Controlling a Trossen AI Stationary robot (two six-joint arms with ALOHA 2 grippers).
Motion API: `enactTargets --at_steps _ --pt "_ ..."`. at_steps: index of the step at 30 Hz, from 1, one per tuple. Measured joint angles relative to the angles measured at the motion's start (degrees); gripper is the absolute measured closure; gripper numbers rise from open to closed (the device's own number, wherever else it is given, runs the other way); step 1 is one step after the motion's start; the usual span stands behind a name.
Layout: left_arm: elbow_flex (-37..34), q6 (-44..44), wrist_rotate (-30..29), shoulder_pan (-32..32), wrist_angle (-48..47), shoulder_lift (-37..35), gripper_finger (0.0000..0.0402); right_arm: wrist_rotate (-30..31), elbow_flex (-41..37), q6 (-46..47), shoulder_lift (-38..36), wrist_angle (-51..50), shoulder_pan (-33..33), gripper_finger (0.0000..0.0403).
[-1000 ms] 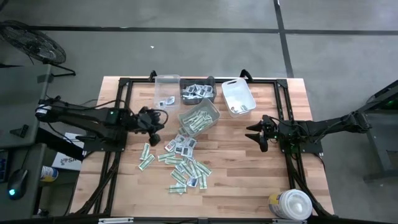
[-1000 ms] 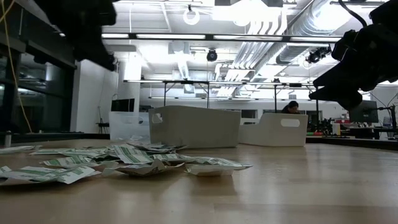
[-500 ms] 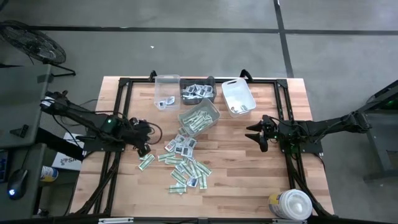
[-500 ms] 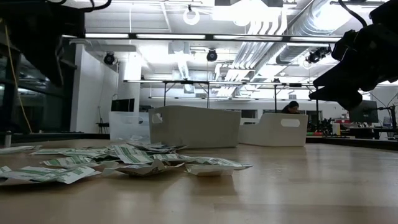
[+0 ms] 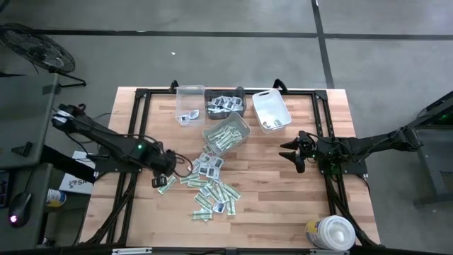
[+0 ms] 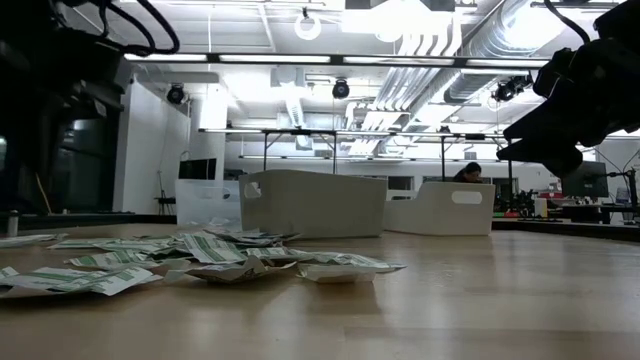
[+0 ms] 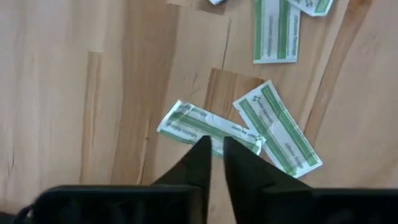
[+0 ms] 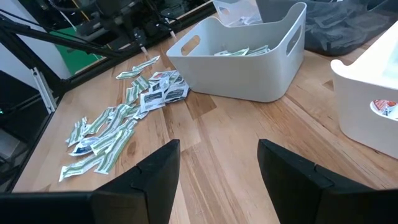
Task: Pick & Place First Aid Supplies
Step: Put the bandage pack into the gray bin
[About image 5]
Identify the clear plastic bin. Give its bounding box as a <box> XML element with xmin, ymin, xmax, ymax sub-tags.
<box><xmin>176</xmin><ymin>84</ymin><xmax>207</xmax><ymax>128</ymax></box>

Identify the white plastic bin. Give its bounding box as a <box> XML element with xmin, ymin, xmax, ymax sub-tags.
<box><xmin>251</xmin><ymin>88</ymin><xmax>293</xmax><ymax>135</ymax></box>

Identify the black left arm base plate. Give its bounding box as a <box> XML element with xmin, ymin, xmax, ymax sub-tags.
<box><xmin>86</xmin><ymin>152</ymin><xmax>143</xmax><ymax>174</ymax></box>

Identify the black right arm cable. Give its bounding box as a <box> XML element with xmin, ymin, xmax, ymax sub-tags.
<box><xmin>306</xmin><ymin>131</ymin><xmax>343</xmax><ymax>149</ymax></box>

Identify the silver metal bracket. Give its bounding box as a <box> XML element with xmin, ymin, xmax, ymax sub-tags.
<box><xmin>309</xmin><ymin>249</ymin><xmax>350</xmax><ymax>255</ymax></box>
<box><xmin>112</xmin><ymin>246</ymin><xmax>153</xmax><ymax>255</ymax></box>

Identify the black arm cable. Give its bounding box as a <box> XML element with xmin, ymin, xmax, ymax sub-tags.
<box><xmin>306</xmin><ymin>131</ymin><xmax>343</xmax><ymax>149</ymax></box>
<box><xmin>166</xmin><ymin>150</ymin><xmax>195</xmax><ymax>179</ymax></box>

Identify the black computer mouse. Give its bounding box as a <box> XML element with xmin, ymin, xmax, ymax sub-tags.
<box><xmin>7</xmin><ymin>191</ymin><xmax>33</xmax><ymax>228</ymax></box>

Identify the grey desk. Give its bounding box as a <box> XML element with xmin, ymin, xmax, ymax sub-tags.
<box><xmin>0</xmin><ymin>163</ymin><xmax>54</xmax><ymax>251</ymax></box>

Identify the white-lidded wipes canister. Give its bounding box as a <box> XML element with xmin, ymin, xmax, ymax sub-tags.
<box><xmin>304</xmin><ymin>215</ymin><xmax>357</xmax><ymax>251</ymax></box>

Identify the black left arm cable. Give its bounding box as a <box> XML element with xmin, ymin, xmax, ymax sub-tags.
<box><xmin>166</xmin><ymin>150</ymin><xmax>195</xmax><ymax>179</ymax></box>

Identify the grey side table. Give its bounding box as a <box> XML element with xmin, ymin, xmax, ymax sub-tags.
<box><xmin>0</xmin><ymin>72</ymin><xmax>59</xmax><ymax>170</ymax></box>

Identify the grey plastic bin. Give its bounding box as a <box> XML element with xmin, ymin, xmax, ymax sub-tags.
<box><xmin>202</xmin><ymin>111</ymin><xmax>252</xmax><ymax>157</ymax></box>

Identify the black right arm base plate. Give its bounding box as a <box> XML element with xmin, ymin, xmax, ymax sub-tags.
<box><xmin>316</xmin><ymin>147</ymin><xmax>375</xmax><ymax>175</ymax></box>

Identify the black keyboard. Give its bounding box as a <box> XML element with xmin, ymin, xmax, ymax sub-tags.
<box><xmin>0</xmin><ymin>169</ymin><xmax>10</xmax><ymax>209</ymax></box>

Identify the white cardboard box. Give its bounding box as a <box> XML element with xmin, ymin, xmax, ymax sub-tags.
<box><xmin>58</xmin><ymin>150</ymin><xmax>97</xmax><ymax>196</ymax></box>

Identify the black floor fan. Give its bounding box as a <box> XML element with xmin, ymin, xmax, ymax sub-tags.
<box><xmin>0</xmin><ymin>23</ymin><xmax>88</xmax><ymax>89</ymax></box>

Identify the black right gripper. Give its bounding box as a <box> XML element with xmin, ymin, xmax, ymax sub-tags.
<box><xmin>278</xmin><ymin>130</ymin><xmax>319</xmax><ymax>174</ymax></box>

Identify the black metal cart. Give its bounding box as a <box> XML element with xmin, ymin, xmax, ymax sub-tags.
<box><xmin>389</xmin><ymin>90</ymin><xmax>453</xmax><ymax>206</ymax></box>

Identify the white blue yellow can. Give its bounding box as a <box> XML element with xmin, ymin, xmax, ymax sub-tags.
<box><xmin>45</xmin><ymin>188</ymin><xmax>67</xmax><ymax>208</ymax></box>

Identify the black plastic bin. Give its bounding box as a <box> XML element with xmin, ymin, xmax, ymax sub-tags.
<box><xmin>205</xmin><ymin>86</ymin><xmax>248</xmax><ymax>120</ymax></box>

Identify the black bracket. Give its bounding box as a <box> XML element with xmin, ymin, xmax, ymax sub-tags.
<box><xmin>11</xmin><ymin>140</ymin><xmax>35</xmax><ymax>158</ymax></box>

